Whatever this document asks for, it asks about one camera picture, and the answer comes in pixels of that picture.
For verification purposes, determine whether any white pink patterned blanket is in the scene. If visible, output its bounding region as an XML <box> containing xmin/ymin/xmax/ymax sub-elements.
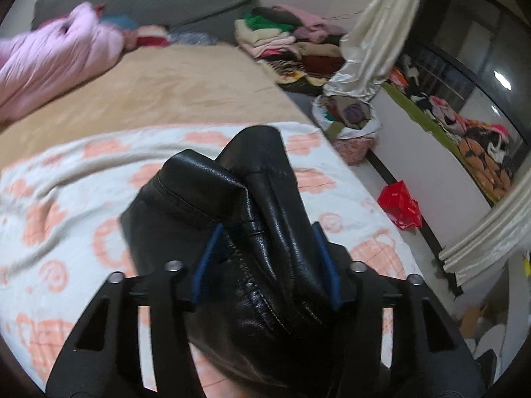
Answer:
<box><xmin>1</xmin><ymin>122</ymin><xmax>418</xmax><ymax>387</ymax></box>

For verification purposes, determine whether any bag of clothes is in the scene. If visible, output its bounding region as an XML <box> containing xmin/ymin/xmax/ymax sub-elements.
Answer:
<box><xmin>311</xmin><ymin>95</ymin><xmax>382</xmax><ymax>166</ymax></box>

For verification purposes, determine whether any green edged clothes shelf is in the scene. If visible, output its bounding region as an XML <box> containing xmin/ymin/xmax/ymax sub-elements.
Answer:
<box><xmin>383</xmin><ymin>53</ymin><xmax>517</xmax><ymax>206</ymax></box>

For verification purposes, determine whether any pink rolled duvet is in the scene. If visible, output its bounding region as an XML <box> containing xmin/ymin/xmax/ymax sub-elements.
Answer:
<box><xmin>1</xmin><ymin>2</ymin><xmax>125</xmax><ymax>124</ymax></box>

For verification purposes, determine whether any cream satin curtain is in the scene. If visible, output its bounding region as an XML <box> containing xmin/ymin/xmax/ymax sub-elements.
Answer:
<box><xmin>323</xmin><ymin>0</ymin><xmax>420</xmax><ymax>101</ymax></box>

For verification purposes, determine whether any grey headboard cover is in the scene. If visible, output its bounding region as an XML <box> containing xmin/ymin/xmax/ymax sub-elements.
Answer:
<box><xmin>32</xmin><ymin>0</ymin><xmax>260</xmax><ymax>43</ymax></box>

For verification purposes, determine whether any red plastic bag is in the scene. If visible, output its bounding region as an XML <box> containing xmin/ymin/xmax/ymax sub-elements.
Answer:
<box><xmin>377</xmin><ymin>181</ymin><xmax>423</xmax><ymax>230</ymax></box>

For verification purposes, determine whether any pile of folded clothes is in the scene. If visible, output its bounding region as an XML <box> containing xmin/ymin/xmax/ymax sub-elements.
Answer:
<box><xmin>234</xmin><ymin>5</ymin><xmax>345</xmax><ymax>97</ymax></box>

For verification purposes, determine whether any tan bed cover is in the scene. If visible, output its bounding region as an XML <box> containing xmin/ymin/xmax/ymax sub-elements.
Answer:
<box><xmin>1</xmin><ymin>44</ymin><xmax>309</xmax><ymax>166</ymax></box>

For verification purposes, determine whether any black leather jacket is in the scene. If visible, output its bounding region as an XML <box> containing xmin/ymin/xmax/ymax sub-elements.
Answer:
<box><xmin>118</xmin><ymin>124</ymin><xmax>394</xmax><ymax>398</ymax></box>

